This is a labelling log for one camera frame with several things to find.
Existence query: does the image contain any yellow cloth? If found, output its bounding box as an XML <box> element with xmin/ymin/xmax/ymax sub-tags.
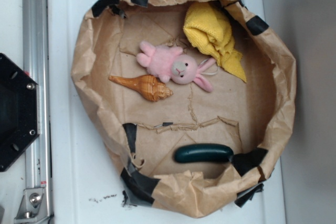
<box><xmin>183</xmin><ymin>2</ymin><xmax>247</xmax><ymax>82</ymax></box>

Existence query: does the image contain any orange spiral seashell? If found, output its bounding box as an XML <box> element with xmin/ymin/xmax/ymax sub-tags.
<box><xmin>108</xmin><ymin>74</ymin><xmax>173</xmax><ymax>102</ymax></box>

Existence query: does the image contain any brown paper bag container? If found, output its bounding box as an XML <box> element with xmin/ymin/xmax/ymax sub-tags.
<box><xmin>71</xmin><ymin>0</ymin><xmax>297</xmax><ymax>218</ymax></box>

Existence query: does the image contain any pink plush bunny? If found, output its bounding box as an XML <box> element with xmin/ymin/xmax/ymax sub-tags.
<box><xmin>136</xmin><ymin>41</ymin><xmax>216</xmax><ymax>92</ymax></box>

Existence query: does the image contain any dark green toy cucumber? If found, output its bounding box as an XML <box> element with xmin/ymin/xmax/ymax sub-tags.
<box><xmin>174</xmin><ymin>143</ymin><xmax>234</xmax><ymax>163</ymax></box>

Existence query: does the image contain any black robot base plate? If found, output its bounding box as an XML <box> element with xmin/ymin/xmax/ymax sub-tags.
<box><xmin>1</xmin><ymin>54</ymin><xmax>39</xmax><ymax>172</ymax></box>

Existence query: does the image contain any metal corner bracket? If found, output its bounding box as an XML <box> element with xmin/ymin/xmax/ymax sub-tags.
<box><xmin>14</xmin><ymin>187</ymin><xmax>48</xmax><ymax>223</ymax></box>

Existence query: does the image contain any aluminium extrusion rail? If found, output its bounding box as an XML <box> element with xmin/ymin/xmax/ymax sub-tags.
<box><xmin>23</xmin><ymin>0</ymin><xmax>54</xmax><ymax>223</ymax></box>

